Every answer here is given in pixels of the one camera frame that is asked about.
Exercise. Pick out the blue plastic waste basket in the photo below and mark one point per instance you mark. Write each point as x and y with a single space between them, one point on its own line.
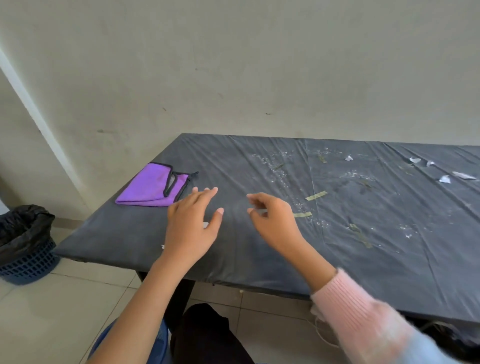
33 264

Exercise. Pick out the white wall conduit strip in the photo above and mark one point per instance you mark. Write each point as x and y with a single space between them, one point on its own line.
41 131

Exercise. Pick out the dark grey covered table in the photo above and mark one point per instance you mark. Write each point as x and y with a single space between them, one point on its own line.
232 165

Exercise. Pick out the white paper scraps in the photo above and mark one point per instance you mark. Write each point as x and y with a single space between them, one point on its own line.
463 175

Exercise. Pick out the gathered paper scraps pile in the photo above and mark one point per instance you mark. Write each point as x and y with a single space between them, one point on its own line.
205 225

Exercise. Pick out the person's right hand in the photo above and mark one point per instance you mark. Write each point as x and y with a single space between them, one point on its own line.
279 225

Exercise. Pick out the purple cloth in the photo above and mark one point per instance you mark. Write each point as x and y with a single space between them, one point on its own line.
144 185

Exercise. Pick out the pale green tape strip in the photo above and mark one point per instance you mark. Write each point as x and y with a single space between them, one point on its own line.
316 195
303 215

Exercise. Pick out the person's black trousers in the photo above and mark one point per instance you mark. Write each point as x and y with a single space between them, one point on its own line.
210 337

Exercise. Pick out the white cabinet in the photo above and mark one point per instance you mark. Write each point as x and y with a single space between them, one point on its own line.
3 208

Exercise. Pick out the person's left forearm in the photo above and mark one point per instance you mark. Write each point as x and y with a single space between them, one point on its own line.
146 311

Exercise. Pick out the black garbage bag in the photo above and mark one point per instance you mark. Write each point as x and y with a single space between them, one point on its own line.
22 228

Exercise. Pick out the person's right forearm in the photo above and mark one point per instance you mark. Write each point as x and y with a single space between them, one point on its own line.
356 322

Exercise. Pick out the blue mesh waste basket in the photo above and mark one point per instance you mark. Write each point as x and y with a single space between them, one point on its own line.
161 345

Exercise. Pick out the person's left hand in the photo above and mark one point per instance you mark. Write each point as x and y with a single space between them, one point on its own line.
187 232

